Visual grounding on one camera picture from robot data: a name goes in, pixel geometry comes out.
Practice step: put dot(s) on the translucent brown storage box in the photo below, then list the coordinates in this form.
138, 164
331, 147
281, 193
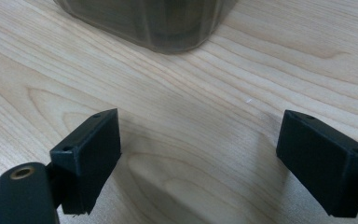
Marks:
155, 25

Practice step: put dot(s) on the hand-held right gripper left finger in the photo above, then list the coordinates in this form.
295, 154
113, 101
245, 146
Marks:
87, 161

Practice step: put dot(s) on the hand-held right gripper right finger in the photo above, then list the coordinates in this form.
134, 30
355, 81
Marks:
323, 161

